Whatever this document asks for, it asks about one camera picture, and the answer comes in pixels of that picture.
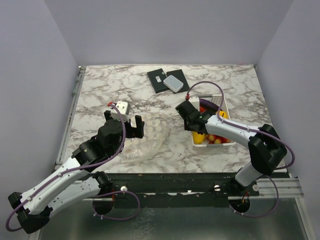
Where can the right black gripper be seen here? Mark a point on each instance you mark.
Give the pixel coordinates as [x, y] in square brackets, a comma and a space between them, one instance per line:
[186, 126]

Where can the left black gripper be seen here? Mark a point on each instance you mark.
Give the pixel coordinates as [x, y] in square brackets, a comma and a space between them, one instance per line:
[137, 132]

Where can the clear polka dot zip bag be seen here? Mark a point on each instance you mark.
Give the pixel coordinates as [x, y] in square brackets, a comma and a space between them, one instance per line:
[155, 132]

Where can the red yellow toy fruit cluster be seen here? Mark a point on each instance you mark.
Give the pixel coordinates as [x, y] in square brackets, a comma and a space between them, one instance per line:
[215, 139]

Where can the yellow toy bell pepper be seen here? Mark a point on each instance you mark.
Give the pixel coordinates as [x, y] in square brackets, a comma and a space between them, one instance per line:
[223, 114]

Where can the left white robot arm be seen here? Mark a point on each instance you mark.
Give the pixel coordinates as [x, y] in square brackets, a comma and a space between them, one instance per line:
[76, 180]

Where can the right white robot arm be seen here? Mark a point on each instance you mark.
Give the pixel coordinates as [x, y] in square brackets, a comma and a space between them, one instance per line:
[266, 150]

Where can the toy watermelon slice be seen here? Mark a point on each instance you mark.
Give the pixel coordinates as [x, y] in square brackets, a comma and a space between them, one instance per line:
[202, 109]

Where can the yellow toy lemon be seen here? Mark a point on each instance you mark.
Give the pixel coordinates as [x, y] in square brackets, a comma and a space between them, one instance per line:
[198, 138]

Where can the purple toy eggplant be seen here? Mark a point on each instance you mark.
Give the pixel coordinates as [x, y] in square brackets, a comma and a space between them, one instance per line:
[208, 105]

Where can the white grey small device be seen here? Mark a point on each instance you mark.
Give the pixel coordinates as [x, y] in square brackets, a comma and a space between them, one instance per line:
[173, 83]

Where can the black flat box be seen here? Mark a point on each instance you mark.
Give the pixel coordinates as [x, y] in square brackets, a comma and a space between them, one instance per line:
[179, 75]

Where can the black box with label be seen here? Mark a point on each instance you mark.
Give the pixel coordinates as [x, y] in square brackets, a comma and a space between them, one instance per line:
[156, 78]

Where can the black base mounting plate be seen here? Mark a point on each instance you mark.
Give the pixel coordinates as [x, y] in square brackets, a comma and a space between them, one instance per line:
[178, 190]

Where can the aluminium extrusion right front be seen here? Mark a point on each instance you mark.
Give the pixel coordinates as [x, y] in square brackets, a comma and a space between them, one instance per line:
[283, 187]

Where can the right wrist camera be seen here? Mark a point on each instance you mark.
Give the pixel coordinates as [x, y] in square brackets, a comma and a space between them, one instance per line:
[195, 101]

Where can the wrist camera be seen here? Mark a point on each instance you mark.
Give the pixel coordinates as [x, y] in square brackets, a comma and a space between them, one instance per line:
[123, 108]
[195, 101]

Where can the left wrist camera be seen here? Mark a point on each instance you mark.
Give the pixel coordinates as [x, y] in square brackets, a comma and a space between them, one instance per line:
[123, 108]

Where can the aluminium rail left edge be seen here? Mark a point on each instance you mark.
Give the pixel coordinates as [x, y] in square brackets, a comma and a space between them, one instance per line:
[75, 97]

